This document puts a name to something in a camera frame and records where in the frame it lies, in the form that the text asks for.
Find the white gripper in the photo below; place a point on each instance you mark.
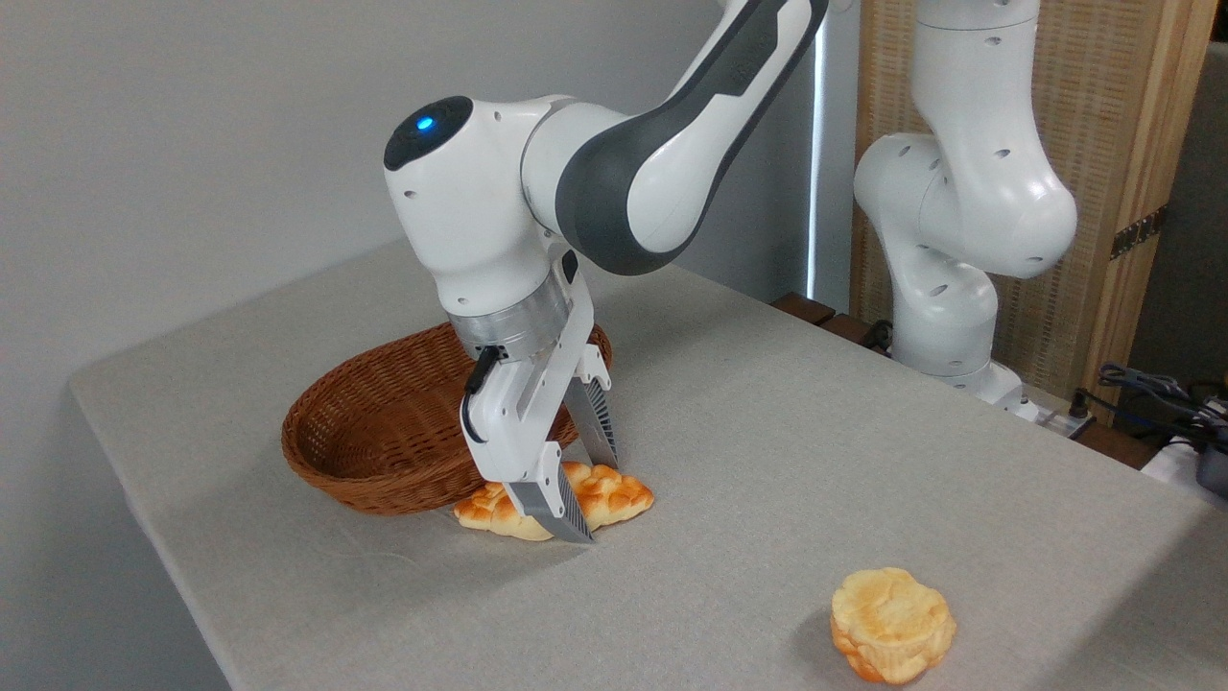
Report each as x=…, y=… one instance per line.
x=523, y=413

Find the long braided bread loaf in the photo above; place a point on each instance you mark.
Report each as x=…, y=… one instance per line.
x=619, y=494

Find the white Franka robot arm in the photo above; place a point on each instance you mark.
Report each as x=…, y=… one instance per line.
x=672, y=144

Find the brown woven wicker basket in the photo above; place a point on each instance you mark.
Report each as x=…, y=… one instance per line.
x=384, y=432

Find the round yellow bread bun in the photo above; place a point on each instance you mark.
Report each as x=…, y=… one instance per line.
x=892, y=624

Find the grey tablecloth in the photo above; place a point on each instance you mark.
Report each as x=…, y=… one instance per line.
x=815, y=461

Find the dark brown wooden bench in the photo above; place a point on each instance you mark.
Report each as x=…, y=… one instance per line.
x=815, y=312

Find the wooden rattan folding screen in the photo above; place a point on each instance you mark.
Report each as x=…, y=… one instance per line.
x=1113, y=96

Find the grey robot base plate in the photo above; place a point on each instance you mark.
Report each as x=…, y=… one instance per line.
x=1050, y=413

